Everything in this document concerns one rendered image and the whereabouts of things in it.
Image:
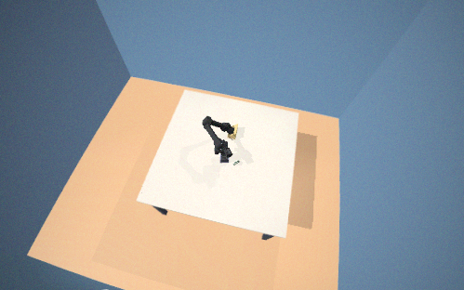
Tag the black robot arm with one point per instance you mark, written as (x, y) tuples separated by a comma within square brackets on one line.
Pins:
[(220, 144)]

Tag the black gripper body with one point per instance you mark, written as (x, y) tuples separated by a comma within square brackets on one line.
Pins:
[(224, 158)]

